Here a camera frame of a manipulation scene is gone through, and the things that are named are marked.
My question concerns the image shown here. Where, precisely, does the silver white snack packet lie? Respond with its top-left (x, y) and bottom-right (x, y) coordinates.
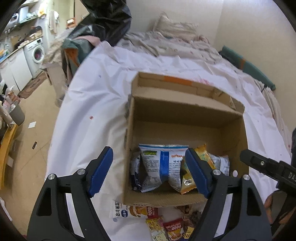
top-left (209, 154), bottom-right (230, 176)

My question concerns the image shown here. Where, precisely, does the yellow orange snack bag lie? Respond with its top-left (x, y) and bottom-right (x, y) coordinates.
top-left (180, 144), bottom-right (216, 198)

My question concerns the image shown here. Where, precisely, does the teal orange mat roll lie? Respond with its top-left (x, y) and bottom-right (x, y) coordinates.
top-left (219, 46), bottom-right (276, 91)

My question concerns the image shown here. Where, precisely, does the person's right hand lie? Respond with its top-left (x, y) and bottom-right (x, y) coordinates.
top-left (264, 194), bottom-right (273, 224)

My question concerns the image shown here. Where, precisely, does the brown door mat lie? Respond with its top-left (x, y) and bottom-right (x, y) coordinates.
top-left (18, 71), bottom-right (48, 99)

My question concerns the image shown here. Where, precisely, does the white blue snack bag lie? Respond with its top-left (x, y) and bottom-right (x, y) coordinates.
top-left (138, 144), bottom-right (188, 193)

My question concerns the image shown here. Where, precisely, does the beige pillow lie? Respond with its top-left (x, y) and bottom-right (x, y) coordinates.
top-left (152, 12), bottom-right (199, 41)

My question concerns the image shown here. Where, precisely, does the white red FOOD packet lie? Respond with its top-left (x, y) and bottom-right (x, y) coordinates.
top-left (109, 201), bottom-right (159, 219)

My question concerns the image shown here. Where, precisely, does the yellow bear snack packet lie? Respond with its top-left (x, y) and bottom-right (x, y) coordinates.
top-left (146, 216), bottom-right (169, 241)

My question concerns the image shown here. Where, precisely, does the white bed sheet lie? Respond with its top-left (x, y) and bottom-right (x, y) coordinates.
top-left (47, 42), bottom-right (291, 240)

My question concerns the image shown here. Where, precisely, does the white paper scrap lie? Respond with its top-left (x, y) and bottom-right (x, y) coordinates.
top-left (28, 121), bottom-right (37, 128)

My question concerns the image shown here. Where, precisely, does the white kitchen cabinet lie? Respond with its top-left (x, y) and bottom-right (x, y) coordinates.
top-left (1, 49), bottom-right (33, 94)

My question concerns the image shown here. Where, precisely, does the brown patterned snack packet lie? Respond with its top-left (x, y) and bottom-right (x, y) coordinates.
top-left (183, 205), bottom-right (202, 228)

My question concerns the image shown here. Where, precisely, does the yellow wooden chair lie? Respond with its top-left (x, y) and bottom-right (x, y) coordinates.
top-left (0, 124), bottom-right (18, 190)

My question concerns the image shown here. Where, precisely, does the red FOOD rice cake packet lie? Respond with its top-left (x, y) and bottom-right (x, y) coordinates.
top-left (164, 218), bottom-right (185, 241)

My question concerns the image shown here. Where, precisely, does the black plastic bag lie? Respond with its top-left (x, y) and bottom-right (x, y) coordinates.
top-left (61, 0), bottom-right (132, 77)

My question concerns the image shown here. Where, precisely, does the open cardboard box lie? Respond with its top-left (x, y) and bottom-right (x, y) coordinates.
top-left (122, 71), bottom-right (249, 208)

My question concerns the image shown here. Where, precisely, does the floral blanket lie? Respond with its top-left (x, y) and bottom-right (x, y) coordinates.
top-left (117, 31), bottom-right (222, 64)

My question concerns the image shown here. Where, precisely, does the white washing machine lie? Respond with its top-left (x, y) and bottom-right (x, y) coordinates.
top-left (23, 37), bottom-right (45, 79)

